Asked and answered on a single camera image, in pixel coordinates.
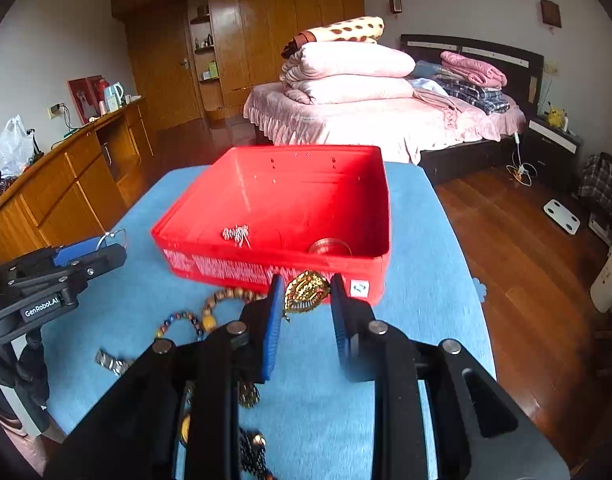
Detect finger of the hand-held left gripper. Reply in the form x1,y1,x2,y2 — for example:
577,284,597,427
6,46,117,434
10,243,128,311
0,238,106,286

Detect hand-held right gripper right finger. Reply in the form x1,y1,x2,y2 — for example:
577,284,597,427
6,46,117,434
330,273,573,480

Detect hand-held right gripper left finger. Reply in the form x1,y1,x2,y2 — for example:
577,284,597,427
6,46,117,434
43,273,285,480

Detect thin silver hoop bangle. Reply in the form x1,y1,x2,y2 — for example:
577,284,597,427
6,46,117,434
98,228,129,251

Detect gold pendant necklace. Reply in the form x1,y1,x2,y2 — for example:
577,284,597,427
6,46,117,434
284,270,333,317

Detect brown wooden bead bracelet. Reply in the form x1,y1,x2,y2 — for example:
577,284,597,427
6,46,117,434
202,285,267,332

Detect red tin box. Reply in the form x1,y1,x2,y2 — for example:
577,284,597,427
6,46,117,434
150,145,391,307

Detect gold bead bracelet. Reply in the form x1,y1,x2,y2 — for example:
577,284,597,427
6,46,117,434
238,382,261,408

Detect multicoloured bead bracelet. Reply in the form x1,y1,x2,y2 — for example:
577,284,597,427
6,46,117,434
153,309,219,344

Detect silver chunky bracelet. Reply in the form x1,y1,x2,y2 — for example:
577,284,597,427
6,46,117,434
94,349,134,377

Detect wooden sideboard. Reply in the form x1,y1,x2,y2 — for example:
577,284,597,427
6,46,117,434
0,97,155,262

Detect blue table mat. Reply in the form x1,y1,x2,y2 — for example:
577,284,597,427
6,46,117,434
40,162,498,480

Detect white plastic bag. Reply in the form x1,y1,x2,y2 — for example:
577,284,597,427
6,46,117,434
0,115,35,177

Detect red picture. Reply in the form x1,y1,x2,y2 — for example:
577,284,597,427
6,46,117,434
68,75,104,125

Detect white electric kettle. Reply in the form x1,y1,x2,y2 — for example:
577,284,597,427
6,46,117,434
104,82,125,113

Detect wooden door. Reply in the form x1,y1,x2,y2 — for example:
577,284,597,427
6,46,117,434
128,15,197,132

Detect pink frilled bedspread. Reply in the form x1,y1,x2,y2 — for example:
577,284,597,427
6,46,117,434
243,80,528,165

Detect dark wooden bed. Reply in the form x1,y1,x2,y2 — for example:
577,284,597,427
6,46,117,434
243,34,545,187

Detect large pink folded quilt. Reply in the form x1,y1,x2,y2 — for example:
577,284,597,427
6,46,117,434
281,42,417,84
281,75,415,106

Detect white bathroom scale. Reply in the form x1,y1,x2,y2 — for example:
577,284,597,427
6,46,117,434
543,199,582,235

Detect pink towel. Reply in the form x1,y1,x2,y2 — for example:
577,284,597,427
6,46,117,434
411,87,462,112

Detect white floor appliance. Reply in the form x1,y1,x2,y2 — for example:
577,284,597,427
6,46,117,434
590,241,612,314

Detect plaid folded clothes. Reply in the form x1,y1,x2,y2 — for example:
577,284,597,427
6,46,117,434
432,74,512,114

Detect light blue clothes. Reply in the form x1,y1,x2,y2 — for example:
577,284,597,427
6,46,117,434
408,60,449,95

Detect dark nightstand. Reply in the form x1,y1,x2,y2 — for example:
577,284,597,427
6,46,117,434
523,115,584,193

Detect small pink folded blanket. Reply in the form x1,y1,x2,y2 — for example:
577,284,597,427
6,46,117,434
440,51,508,87

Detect wooden wardrobe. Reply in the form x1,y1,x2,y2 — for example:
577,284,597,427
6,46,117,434
110,0,365,132

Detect plaid bag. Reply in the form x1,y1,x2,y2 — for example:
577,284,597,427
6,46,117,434
578,152,612,220

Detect cream brown-spotted blanket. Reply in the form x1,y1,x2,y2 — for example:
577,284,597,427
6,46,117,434
281,16,385,59

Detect white power strip cable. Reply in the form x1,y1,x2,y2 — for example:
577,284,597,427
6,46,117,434
506,132,537,186

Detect brown wall lamp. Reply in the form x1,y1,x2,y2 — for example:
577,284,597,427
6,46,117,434
540,0,563,30

